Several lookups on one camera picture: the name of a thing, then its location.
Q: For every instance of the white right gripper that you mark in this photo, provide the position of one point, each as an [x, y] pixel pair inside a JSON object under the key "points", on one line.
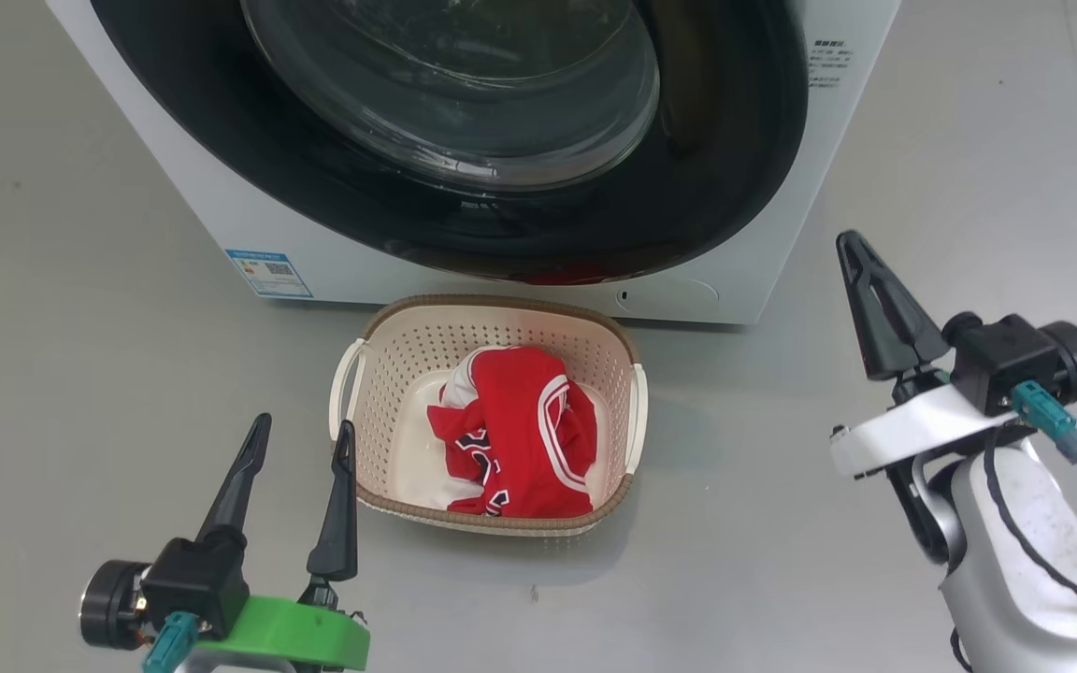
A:
{"points": [[912, 435]]}

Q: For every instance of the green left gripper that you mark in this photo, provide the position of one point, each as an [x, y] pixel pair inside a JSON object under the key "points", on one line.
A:
{"points": [[295, 631]]}

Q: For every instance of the glass washing machine door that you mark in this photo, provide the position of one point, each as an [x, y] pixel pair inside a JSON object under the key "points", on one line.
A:
{"points": [[735, 140]]}

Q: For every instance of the red white-trimmed jersey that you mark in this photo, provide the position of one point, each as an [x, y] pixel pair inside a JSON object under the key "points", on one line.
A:
{"points": [[520, 411]]}

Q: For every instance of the cream perforated laundry basket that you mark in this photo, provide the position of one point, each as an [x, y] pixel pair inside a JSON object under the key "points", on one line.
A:
{"points": [[389, 374]]}

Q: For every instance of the white washing machine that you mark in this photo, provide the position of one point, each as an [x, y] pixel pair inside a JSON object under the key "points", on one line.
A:
{"points": [[174, 159]]}

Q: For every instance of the blue energy label sticker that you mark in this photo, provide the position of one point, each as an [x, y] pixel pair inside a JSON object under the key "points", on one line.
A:
{"points": [[269, 273]]}

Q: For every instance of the white text warning sticker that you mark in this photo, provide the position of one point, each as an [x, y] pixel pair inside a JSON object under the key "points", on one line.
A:
{"points": [[828, 64]]}

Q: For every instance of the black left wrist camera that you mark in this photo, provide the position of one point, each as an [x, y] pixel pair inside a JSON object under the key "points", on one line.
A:
{"points": [[193, 579]]}

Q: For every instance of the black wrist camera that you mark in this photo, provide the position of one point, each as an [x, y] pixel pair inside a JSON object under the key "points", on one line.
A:
{"points": [[1006, 360], [193, 579]]}

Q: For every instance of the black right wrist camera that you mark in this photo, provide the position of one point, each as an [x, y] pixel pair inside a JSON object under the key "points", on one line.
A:
{"points": [[1006, 360]]}

